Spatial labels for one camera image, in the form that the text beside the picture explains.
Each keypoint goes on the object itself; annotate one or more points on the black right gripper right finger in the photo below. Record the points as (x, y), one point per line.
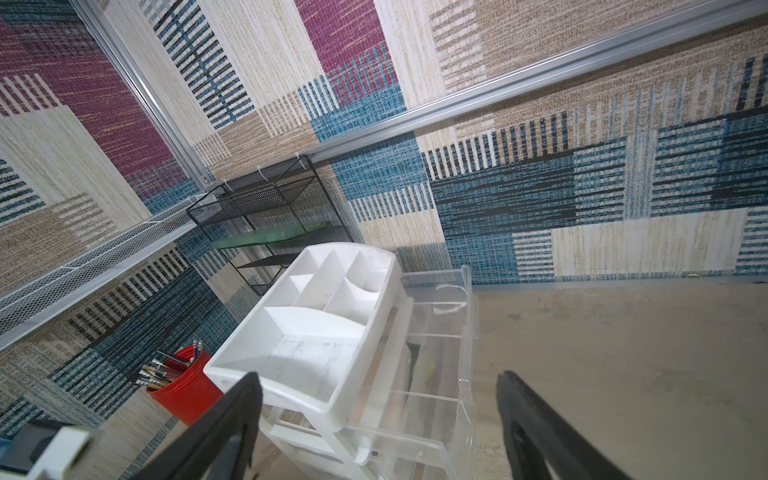
(541, 444)

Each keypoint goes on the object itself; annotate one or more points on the red pen cup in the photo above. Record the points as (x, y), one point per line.
(192, 394)

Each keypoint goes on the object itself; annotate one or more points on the clear plastic drawer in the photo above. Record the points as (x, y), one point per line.
(419, 423)

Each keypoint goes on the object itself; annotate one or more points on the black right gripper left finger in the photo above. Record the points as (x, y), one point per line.
(220, 444)

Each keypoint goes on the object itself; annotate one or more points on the green board on shelf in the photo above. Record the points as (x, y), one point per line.
(268, 236)

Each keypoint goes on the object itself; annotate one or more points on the white plastic drawer organizer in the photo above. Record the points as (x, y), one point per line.
(326, 340)

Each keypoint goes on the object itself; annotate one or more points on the black wire mesh shelf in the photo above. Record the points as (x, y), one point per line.
(288, 192)

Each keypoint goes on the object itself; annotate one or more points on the white wire mesh basket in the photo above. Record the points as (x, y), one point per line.
(39, 301)

